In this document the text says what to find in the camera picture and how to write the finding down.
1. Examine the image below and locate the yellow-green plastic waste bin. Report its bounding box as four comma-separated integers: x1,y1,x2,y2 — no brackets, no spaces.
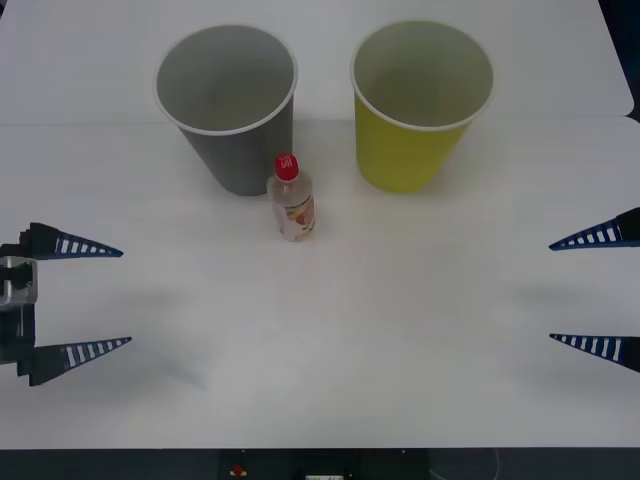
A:
349,19,495,194

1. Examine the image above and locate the grey plastic waste bin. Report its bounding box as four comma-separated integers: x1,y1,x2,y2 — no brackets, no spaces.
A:
152,24,299,197

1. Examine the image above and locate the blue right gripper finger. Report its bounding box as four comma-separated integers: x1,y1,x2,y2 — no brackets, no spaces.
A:
548,207,640,251
548,332,640,374

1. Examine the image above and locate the dark robot torso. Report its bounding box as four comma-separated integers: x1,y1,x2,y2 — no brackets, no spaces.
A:
0,448,640,480

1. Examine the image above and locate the clear bottle with red cap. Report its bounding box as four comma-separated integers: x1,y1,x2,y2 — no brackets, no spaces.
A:
268,152,317,244

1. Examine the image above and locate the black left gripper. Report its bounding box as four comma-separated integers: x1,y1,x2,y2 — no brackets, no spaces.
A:
0,222,133,387

